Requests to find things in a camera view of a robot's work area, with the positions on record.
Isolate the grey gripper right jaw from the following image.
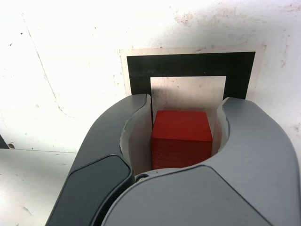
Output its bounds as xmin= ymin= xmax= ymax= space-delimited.
xmin=101 ymin=96 xmax=298 ymax=226

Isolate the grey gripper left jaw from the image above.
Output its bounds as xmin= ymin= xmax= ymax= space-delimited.
xmin=46 ymin=93 xmax=156 ymax=226

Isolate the black tape square outline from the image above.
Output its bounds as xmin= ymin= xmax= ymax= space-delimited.
xmin=126 ymin=51 xmax=256 ymax=101

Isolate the red cube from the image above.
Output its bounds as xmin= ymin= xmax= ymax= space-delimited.
xmin=150 ymin=110 xmax=214 ymax=171

